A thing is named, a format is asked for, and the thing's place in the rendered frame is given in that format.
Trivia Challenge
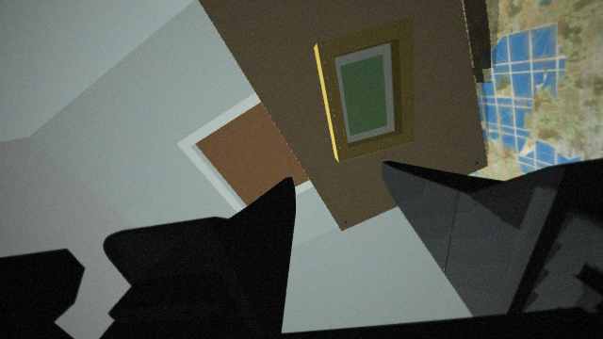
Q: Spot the brown wooden board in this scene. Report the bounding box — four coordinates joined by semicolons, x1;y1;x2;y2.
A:
199;0;488;231

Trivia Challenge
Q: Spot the gold picture frame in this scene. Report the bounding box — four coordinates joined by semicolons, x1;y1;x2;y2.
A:
314;16;415;162

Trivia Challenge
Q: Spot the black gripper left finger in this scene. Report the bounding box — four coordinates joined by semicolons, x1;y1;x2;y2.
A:
103;177;296;335

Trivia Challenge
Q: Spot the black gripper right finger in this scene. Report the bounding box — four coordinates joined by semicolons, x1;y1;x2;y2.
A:
382;157;603;316

